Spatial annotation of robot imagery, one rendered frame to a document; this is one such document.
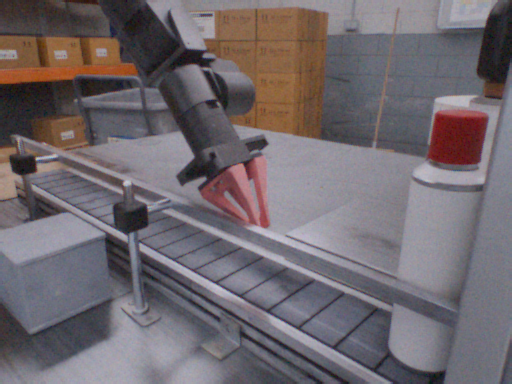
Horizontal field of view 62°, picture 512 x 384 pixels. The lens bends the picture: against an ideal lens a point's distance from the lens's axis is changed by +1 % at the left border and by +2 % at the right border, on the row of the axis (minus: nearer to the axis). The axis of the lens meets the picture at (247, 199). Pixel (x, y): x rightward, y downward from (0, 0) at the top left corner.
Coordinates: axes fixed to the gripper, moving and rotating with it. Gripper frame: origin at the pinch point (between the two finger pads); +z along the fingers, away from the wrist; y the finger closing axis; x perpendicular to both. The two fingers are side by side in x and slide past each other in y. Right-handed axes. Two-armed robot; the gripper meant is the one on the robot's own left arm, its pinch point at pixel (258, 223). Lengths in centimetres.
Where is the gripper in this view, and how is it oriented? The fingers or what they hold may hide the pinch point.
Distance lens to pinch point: 47.9
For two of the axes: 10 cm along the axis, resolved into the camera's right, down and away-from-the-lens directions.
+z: 4.7, 8.7, -1.2
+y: 6.7, -2.7, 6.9
